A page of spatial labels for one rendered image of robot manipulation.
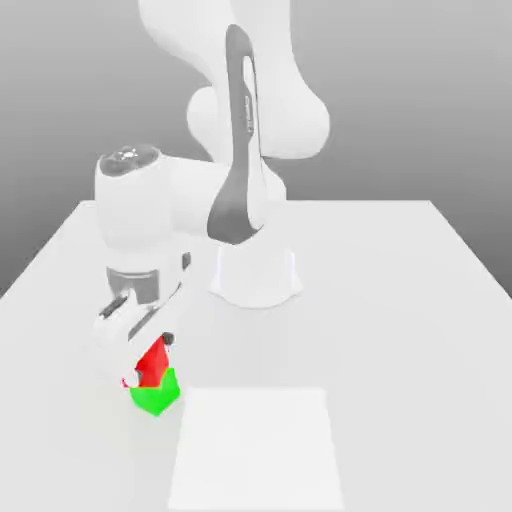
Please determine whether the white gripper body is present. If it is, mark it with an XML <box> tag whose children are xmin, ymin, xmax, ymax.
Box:
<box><xmin>92</xmin><ymin>280</ymin><xmax>190</xmax><ymax>386</ymax></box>

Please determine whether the small red cube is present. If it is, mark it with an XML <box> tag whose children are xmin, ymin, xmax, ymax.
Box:
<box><xmin>121</xmin><ymin>334</ymin><xmax>174</xmax><ymax>390</ymax></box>

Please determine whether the small green cube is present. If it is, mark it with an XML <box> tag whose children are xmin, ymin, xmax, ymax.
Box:
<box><xmin>129</xmin><ymin>367</ymin><xmax>182</xmax><ymax>418</ymax></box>

